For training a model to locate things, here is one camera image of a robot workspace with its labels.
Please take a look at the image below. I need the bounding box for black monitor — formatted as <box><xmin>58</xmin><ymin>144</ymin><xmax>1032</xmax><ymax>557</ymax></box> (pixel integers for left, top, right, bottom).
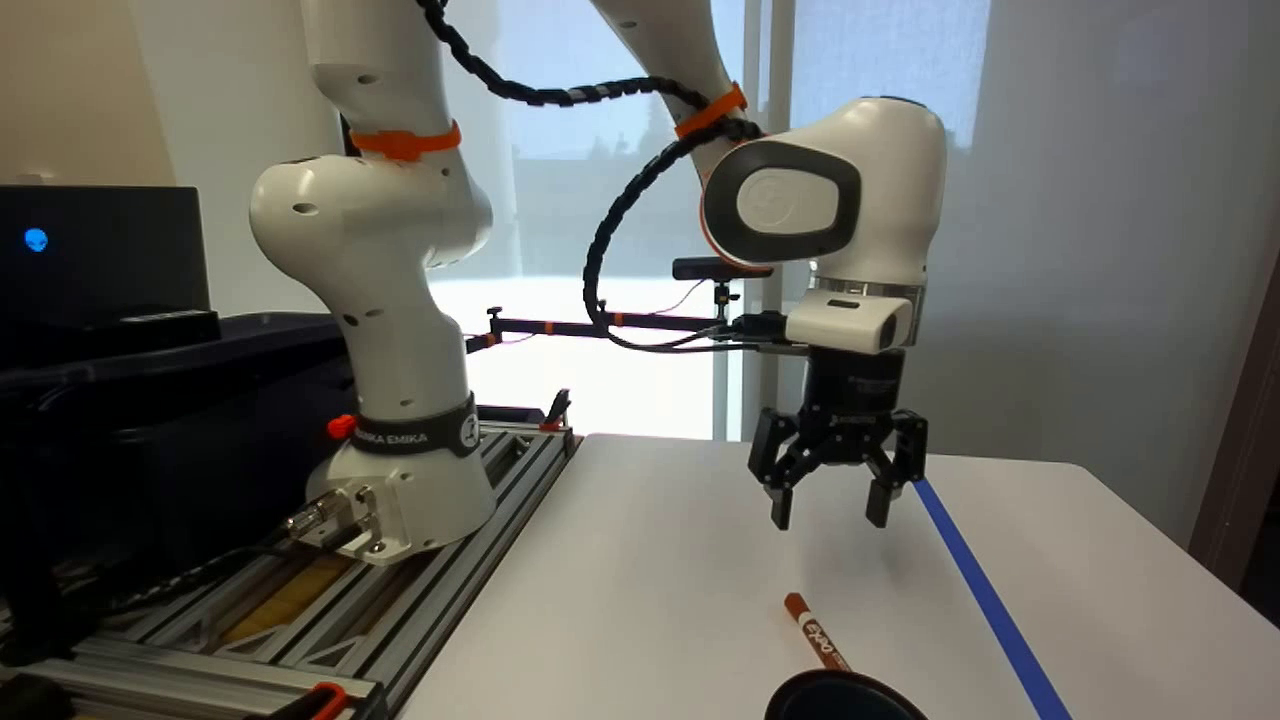
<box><xmin>0</xmin><ymin>178</ymin><xmax>224</xmax><ymax>360</ymax></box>

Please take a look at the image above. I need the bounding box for orange strap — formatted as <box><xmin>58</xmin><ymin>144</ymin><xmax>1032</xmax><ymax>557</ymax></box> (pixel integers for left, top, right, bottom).
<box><xmin>666</xmin><ymin>81</ymin><xmax>750</xmax><ymax>144</ymax></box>
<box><xmin>343</xmin><ymin>117</ymin><xmax>463</xmax><ymax>165</ymax></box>

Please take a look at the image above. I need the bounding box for white stand pole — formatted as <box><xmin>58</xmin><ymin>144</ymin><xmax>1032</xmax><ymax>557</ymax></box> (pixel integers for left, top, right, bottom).
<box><xmin>707</xmin><ymin>343</ymin><xmax>741</xmax><ymax>444</ymax></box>

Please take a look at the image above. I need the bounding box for red and black clamp lever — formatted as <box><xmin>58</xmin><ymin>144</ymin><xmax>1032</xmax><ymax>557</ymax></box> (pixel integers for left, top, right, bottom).
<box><xmin>300</xmin><ymin>680</ymin><xmax>360</xmax><ymax>720</ymax></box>
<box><xmin>536</xmin><ymin>384</ymin><xmax>581</xmax><ymax>441</ymax></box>

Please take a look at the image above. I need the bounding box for long blue tape line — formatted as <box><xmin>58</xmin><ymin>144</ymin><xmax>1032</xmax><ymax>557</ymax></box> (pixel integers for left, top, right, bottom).
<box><xmin>909</xmin><ymin>472</ymin><xmax>1076</xmax><ymax>720</ymax></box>

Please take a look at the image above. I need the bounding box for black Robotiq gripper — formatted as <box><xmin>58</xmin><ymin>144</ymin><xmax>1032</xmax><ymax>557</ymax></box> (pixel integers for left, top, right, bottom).
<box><xmin>745</xmin><ymin>349</ymin><xmax>936</xmax><ymax>535</ymax></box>

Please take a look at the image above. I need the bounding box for black camera on stand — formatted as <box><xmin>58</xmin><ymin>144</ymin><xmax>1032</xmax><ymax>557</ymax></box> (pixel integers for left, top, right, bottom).
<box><xmin>666</xmin><ymin>250</ymin><xmax>745</xmax><ymax>284</ymax></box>

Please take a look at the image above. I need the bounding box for black braided cable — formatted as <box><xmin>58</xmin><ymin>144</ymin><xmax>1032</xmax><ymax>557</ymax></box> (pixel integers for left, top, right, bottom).
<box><xmin>410</xmin><ymin>0</ymin><xmax>772</xmax><ymax>355</ymax></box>

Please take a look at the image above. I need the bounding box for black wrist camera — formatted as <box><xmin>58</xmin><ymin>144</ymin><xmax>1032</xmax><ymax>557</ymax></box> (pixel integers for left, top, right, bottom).
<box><xmin>725</xmin><ymin>308</ymin><xmax>808</xmax><ymax>355</ymax></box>

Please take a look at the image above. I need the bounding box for orange and white marker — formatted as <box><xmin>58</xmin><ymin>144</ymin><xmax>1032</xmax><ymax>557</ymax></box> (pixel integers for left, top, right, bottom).
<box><xmin>775</xmin><ymin>588</ymin><xmax>855</xmax><ymax>677</ymax></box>

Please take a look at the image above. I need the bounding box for black cabinet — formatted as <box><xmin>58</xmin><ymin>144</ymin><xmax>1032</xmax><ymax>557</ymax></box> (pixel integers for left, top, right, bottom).
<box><xmin>0</xmin><ymin>311</ymin><xmax>364</xmax><ymax>669</ymax></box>

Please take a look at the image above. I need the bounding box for black round holder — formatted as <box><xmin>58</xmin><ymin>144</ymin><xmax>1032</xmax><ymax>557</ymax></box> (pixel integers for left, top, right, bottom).
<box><xmin>761</xmin><ymin>662</ymin><xmax>931</xmax><ymax>720</ymax></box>

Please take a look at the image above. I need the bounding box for aluminium rail base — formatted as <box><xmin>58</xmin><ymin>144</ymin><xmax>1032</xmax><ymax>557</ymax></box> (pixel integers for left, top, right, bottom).
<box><xmin>25</xmin><ymin>391</ymin><xmax>585</xmax><ymax>720</ymax></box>

